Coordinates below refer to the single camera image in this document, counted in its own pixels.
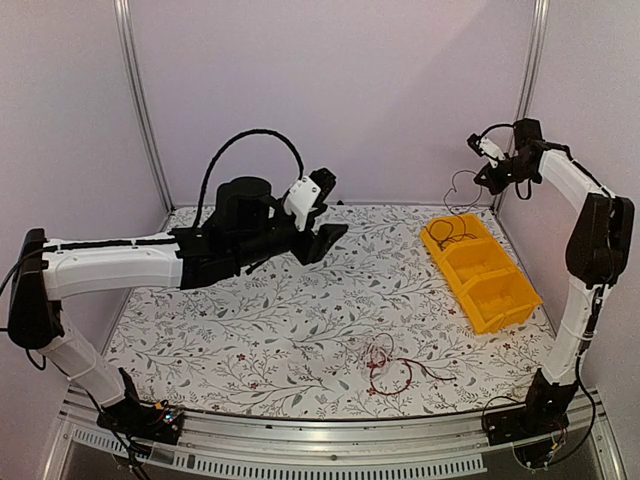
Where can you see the aluminium frame post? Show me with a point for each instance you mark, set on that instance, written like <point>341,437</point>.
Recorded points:
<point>533,58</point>
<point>124,22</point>

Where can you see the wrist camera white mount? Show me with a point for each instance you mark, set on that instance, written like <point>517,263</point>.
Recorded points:
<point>307,195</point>
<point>484,147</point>

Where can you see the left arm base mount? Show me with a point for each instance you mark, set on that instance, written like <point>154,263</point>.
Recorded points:
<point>160,422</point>

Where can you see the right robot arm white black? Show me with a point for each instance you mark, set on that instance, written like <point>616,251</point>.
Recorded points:
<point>598,248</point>

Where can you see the front aluminium rail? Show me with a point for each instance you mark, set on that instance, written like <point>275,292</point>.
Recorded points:
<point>221,446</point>

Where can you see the yellow three-compartment bin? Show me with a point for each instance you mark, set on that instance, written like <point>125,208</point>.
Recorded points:
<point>490,288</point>

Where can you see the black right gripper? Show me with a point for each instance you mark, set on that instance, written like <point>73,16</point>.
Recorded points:
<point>495,185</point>

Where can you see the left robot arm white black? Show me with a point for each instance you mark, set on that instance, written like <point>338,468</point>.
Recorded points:
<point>248,227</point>

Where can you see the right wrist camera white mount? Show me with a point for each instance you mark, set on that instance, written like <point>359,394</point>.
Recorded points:
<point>484,147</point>

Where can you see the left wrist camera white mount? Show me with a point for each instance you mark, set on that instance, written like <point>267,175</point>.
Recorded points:
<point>307,195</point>

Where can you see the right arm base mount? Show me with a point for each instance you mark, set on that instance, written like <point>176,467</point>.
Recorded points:
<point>530,427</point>

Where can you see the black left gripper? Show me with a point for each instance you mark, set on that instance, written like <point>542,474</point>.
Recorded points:
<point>318,245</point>

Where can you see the left aluminium frame post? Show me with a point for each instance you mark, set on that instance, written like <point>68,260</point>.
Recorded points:
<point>124,22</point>

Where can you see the right aluminium frame post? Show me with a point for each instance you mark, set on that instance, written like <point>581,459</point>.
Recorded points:
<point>533,58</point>

